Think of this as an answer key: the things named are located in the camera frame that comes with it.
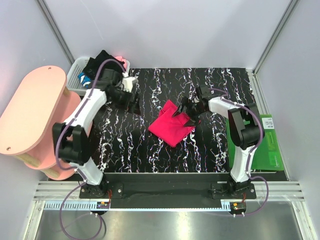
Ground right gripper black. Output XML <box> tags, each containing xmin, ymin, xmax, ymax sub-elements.
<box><xmin>172</xmin><ymin>97</ymin><xmax>206</xmax><ymax>128</ymax></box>

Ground pink red t shirt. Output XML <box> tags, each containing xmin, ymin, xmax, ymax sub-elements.
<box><xmin>148</xmin><ymin>100</ymin><xmax>195</xmax><ymax>148</ymax></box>

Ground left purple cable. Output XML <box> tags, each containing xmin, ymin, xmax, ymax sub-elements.
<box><xmin>55</xmin><ymin>59</ymin><xmax>128</xmax><ymax>238</ymax></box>

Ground green cutting mat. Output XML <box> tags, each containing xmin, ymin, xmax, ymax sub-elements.
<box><xmin>225</xmin><ymin>113</ymin><xmax>286</xmax><ymax>172</ymax></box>

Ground right small controller board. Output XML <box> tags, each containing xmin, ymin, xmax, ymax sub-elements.
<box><xmin>231</xmin><ymin>202</ymin><xmax>247</xmax><ymax>211</ymax></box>

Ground blue white garment in basket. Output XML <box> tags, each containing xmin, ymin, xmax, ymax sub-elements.
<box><xmin>77</xmin><ymin>72</ymin><xmax>93</xmax><ymax>89</ymax></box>

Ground pink three tier shelf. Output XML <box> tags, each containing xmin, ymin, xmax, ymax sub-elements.
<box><xmin>0</xmin><ymin>65</ymin><xmax>81</xmax><ymax>181</ymax></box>

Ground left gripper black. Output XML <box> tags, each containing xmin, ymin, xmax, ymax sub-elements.
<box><xmin>109</xmin><ymin>87</ymin><xmax>141</xmax><ymax>116</ymax></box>

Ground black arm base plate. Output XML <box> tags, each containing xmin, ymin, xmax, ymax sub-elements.
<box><xmin>79</xmin><ymin>173</ymin><xmax>243</xmax><ymax>206</ymax></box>

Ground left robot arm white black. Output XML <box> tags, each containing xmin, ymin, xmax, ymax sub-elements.
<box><xmin>52</xmin><ymin>69</ymin><xmax>141</xmax><ymax>198</ymax></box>

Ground left aluminium frame post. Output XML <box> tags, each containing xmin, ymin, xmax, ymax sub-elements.
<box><xmin>35</xmin><ymin>0</ymin><xmax>75</xmax><ymax>65</ymax></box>

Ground purple cable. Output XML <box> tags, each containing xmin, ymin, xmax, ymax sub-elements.
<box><xmin>207</xmin><ymin>87</ymin><xmax>271</xmax><ymax>217</ymax></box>
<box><xmin>55</xmin><ymin>59</ymin><xmax>128</xmax><ymax>238</ymax></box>

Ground white plastic laundry basket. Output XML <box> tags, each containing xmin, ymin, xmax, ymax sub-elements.
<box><xmin>66</xmin><ymin>57</ymin><xmax>130</xmax><ymax>97</ymax></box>

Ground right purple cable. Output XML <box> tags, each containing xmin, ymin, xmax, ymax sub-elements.
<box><xmin>207</xmin><ymin>87</ymin><xmax>271</xmax><ymax>217</ymax></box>

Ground aluminium frame post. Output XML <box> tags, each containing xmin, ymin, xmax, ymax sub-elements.
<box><xmin>252</xmin><ymin>0</ymin><xmax>300</xmax><ymax>75</ymax></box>
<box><xmin>35</xmin><ymin>0</ymin><xmax>75</xmax><ymax>65</ymax></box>

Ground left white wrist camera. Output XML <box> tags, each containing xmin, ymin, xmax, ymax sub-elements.
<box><xmin>121</xmin><ymin>72</ymin><xmax>138</xmax><ymax>93</ymax></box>

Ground white slotted cable duct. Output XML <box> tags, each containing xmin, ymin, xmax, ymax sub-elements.
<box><xmin>44</xmin><ymin>200</ymin><xmax>231</xmax><ymax>212</ymax></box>

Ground small controller board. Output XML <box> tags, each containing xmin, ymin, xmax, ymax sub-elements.
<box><xmin>96</xmin><ymin>201</ymin><xmax>110</xmax><ymax>209</ymax></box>
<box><xmin>231</xmin><ymin>202</ymin><xmax>247</xmax><ymax>211</ymax></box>

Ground aluminium rail front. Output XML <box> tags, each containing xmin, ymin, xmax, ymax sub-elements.
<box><xmin>33</xmin><ymin>181</ymin><xmax>305</xmax><ymax>202</ymax></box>

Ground light pink garment in basket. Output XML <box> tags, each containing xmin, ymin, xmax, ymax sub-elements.
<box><xmin>115</xmin><ymin>56</ymin><xmax>127</xmax><ymax>69</ymax></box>

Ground black marble pattern mat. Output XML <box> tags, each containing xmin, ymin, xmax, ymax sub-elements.
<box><xmin>89</xmin><ymin>67</ymin><xmax>255</xmax><ymax>173</ymax></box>

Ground black t shirt in basket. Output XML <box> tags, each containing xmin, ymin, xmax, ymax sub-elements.
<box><xmin>82</xmin><ymin>50</ymin><xmax>126</xmax><ymax>81</ymax></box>

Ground left small controller board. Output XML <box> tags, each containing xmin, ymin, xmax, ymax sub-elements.
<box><xmin>96</xmin><ymin>201</ymin><xmax>110</xmax><ymax>209</ymax></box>

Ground right aluminium frame post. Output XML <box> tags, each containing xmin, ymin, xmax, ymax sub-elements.
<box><xmin>252</xmin><ymin>0</ymin><xmax>300</xmax><ymax>75</ymax></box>

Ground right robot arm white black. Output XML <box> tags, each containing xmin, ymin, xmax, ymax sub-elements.
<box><xmin>172</xmin><ymin>85</ymin><xmax>265</xmax><ymax>199</ymax></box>

